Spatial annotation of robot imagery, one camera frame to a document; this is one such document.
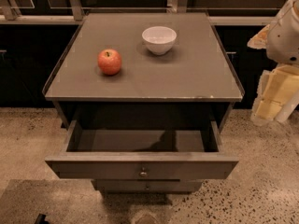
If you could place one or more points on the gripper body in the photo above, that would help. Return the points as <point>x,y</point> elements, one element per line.
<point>284,41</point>

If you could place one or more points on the grey top drawer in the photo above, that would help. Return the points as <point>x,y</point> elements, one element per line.
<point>121,154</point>

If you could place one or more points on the grey drawer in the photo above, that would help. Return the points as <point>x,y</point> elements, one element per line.
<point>121,154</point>
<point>163,186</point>

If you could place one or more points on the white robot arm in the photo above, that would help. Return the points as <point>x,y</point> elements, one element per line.
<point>280,38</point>

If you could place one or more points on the grey drawer cabinet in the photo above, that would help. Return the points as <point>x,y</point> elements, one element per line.
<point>190,87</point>

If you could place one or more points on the metal top drawer knob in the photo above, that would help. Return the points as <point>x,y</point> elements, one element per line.
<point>143,172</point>

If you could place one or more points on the grey lower drawer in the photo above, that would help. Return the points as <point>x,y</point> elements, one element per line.
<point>163,186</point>

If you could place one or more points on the white ceramic bowl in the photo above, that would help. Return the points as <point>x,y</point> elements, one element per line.
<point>159,39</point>

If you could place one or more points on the red apple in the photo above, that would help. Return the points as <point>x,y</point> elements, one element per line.
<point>109,62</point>

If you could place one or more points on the black object at floor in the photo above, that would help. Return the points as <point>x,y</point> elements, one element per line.
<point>41,219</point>

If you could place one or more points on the metal window frame rail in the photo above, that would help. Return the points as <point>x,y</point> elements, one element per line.
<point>220,12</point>

